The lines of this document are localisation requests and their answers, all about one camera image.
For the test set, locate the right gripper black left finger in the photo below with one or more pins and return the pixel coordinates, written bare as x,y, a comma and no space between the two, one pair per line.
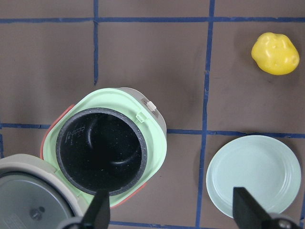
97,215

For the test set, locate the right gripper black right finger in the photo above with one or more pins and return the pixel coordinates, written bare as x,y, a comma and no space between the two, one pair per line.
247,212

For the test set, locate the green plate near yellow pepper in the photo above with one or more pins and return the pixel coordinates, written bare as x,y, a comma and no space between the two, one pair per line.
263,165

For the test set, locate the white rice cooker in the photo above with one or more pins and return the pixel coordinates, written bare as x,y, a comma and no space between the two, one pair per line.
113,139

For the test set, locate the yellow bell pepper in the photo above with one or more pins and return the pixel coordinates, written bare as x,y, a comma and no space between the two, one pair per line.
275,54

